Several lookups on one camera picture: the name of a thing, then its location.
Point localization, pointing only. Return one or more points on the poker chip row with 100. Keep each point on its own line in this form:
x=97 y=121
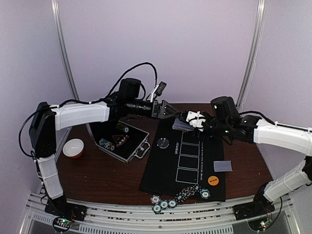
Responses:
x=122 y=127

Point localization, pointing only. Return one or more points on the teal white poker chip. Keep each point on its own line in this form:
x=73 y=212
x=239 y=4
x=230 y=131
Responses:
x=204 y=193

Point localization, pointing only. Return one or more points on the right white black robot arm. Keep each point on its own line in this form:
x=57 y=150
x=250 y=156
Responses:
x=286 y=149

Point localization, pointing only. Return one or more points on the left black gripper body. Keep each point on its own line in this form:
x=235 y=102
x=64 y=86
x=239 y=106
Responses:
x=133 y=107

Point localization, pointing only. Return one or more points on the spread black poker chips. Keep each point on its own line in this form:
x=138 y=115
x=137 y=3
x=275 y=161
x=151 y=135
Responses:
x=187 y=192

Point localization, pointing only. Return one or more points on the grey playing card deck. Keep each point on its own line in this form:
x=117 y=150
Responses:
x=181 y=126

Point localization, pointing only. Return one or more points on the poker chip row with 10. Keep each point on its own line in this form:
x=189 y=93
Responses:
x=106 y=144

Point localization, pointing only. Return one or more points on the white blue poker chip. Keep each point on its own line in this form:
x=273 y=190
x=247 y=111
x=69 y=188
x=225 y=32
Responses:
x=155 y=199

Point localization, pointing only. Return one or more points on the right aluminium corner post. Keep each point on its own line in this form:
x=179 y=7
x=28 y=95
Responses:
x=255 y=45

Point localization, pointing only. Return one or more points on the red dice set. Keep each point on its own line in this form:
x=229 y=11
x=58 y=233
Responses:
x=123 y=141

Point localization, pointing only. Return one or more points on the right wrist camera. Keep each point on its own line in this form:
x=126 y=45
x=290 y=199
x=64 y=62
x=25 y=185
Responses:
x=194 y=119

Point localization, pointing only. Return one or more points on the aluminium poker chip case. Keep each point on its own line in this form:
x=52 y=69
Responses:
x=137 y=145

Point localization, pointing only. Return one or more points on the orange white bowl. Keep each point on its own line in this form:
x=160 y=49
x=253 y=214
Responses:
x=73 y=148

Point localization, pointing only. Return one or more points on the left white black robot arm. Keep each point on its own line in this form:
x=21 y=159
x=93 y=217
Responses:
x=48 y=119

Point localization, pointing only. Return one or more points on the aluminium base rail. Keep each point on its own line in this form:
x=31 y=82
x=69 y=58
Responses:
x=197 y=218

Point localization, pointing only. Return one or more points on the clear round dealer button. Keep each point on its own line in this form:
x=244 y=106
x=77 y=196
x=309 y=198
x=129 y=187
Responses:
x=162 y=143

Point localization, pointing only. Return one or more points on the dealt face-down playing cards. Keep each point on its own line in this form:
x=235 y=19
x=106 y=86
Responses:
x=223 y=166

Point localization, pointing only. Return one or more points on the orange big blind button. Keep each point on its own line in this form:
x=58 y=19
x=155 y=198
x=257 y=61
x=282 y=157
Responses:
x=213 y=180

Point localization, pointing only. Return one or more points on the black poker table mat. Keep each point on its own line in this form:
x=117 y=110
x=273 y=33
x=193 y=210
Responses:
x=184 y=163

